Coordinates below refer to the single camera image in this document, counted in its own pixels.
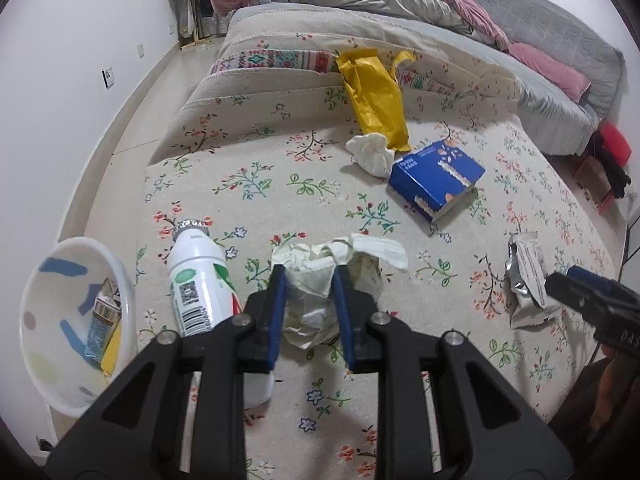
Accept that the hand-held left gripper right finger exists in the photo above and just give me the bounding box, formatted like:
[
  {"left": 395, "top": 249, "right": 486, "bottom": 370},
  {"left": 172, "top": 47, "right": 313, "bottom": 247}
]
[{"left": 331, "top": 265, "right": 576, "bottom": 480}]

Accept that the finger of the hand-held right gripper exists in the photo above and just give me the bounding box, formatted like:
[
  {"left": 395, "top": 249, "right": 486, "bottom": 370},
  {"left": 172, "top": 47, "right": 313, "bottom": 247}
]
[
  {"left": 565, "top": 265, "right": 640, "bottom": 303},
  {"left": 544, "top": 271, "right": 603, "bottom": 322}
]

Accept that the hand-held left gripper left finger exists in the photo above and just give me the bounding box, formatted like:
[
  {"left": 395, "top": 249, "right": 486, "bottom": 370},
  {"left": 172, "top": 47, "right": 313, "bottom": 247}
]
[{"left": 44, "top": 264, "right": 289, "bottom": 480}]

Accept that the silver foil wrapper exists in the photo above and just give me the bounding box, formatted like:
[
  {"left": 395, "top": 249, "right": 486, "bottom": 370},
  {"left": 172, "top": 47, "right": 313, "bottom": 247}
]
[{"left": 504, "top": 231, "right": 563, "bottom": 330}]

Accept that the cream paper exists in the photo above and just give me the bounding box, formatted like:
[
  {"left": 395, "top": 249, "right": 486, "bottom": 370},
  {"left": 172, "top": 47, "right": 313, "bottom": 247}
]
[{"left": 270, "top": 233, "right": 408, "bottom": 351}]

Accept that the blue biscuit box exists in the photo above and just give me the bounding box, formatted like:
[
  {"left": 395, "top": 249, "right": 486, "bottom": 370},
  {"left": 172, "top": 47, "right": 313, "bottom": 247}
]
[{"left": 387, "top": 140, "right": 487, "bottom": 222}]

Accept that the white bowl with blue marks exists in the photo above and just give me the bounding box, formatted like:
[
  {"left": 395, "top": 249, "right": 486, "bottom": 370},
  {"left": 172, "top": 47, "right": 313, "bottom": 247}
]
[{"left": 20, "top": 236, "right": 138, "bottom": 418}]

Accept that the white plastic bottle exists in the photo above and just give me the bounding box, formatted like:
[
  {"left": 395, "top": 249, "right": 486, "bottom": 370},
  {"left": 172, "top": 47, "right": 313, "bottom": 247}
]
[{"left": 167, "top": 218, "right": 276, "bottom": 408}]

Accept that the red low stool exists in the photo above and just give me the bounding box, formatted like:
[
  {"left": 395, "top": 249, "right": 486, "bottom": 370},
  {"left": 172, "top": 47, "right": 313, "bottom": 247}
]
[{"left": 572, "top": 152, "right": 618, "bottom": 216}]

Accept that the black cloth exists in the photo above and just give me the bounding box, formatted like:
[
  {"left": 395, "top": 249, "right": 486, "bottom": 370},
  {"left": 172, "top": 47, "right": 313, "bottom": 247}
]
[{"left": 592, "top": 132, "right": 632, "bottom": 200}]

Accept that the red bag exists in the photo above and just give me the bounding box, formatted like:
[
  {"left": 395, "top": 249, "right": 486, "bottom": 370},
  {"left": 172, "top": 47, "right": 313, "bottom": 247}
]
[{"left": 599, "top": 121, "right": 632, "bottom": 167}]

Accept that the crumpled white tissue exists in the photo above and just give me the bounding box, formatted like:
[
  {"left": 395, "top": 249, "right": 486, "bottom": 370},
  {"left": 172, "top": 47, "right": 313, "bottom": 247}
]
[{"left": 346, "top": 132, "right": 396, "bottom": 178}]

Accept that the grey bed sheet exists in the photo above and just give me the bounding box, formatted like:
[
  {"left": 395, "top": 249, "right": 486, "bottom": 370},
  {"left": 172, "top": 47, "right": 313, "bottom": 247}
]
[{"left": 415, "top": 20, "right": 601, "bottom": 156}]

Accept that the blue and gold wrapper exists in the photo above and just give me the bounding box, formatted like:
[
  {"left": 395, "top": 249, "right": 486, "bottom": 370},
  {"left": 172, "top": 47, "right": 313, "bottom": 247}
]
[{"left": 82, "top": 280, "right": 123, "bottom": 368}]

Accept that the pink pillow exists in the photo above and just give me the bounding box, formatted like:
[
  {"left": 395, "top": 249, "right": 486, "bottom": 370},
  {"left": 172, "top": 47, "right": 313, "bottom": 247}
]
[{"left": 507, "top": 41, "right": 592, "bottom": 102}]

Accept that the yellow plastic bag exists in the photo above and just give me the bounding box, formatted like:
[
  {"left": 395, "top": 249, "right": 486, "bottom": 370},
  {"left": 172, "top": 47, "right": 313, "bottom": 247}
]
[{"left": 335, "top": 48, "right": 418, "bottom": 153}]

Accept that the grey quilted pillow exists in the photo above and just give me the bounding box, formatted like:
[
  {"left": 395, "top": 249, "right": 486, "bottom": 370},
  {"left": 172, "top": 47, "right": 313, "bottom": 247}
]
[{"left": 457, "top": 0, "right": 626, "bottom": 121}]

